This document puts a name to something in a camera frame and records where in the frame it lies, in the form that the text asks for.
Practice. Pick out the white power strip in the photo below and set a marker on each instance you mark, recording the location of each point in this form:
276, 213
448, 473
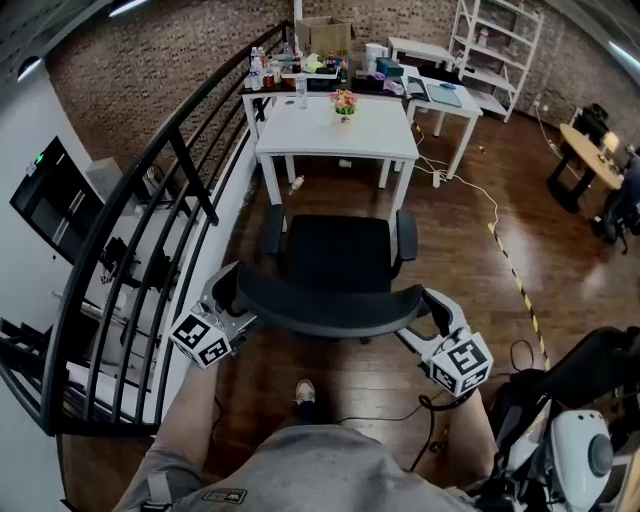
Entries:
436, 178

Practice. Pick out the clear plastic water bottle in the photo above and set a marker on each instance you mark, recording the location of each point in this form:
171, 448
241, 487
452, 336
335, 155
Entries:
301, 92

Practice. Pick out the grey laptop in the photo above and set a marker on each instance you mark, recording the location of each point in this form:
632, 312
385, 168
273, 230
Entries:
442, 94

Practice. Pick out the empty plastic bottle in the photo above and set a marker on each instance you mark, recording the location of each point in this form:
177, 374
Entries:
296, 184

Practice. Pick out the black double door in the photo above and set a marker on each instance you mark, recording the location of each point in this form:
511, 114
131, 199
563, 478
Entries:
50, 200

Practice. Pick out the round wooden table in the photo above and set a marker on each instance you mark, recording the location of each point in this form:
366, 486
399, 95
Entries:
585, 155

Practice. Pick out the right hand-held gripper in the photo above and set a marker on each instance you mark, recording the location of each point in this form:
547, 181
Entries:
460, 365

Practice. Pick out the teal box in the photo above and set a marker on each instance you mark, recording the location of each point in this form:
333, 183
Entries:
389, 66

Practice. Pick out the cardboard box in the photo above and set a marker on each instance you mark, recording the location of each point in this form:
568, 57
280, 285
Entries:
324, 35

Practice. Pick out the white paper roll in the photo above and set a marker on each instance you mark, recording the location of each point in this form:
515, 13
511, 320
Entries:
375, 56

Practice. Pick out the person's grey shirt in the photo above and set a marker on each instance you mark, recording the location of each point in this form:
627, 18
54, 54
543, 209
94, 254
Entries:
310, 475

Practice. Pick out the white metal shelf rack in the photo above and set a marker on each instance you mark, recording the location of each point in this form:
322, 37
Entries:
492, 55

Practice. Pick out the potted flower arrangement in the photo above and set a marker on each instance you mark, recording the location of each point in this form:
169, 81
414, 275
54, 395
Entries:
343, 102

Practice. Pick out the person's right forearm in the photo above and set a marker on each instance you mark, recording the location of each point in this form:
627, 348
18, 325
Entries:
470, 435

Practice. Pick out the black office chair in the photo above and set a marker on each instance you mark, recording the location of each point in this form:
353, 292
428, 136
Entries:
340, 260

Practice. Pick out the black metal railing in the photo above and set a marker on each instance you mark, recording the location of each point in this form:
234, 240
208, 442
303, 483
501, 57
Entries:
150, 200

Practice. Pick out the yellow black floor tape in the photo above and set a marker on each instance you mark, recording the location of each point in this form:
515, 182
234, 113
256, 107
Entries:
520, 290

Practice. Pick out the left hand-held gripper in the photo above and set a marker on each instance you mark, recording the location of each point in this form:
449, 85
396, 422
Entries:
200, 340

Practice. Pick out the white side desk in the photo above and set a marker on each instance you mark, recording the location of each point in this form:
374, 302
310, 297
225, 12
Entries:
445, 97

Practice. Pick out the person's beige shoe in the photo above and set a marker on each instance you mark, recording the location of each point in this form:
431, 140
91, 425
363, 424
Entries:
305, 391

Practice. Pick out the black swivel chair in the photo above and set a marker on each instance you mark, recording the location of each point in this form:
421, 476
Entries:
597, 120

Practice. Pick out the group of drink bottles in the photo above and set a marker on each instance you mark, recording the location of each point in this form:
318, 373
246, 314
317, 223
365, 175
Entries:
265, 70

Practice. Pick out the white and black machine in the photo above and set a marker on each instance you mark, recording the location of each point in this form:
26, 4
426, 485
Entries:
565, 435

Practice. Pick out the small white bench table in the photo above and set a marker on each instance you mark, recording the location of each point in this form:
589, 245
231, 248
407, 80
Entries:
420, 50

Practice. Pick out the person's left forearm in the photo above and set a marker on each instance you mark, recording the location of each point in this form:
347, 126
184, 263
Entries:
187, 415

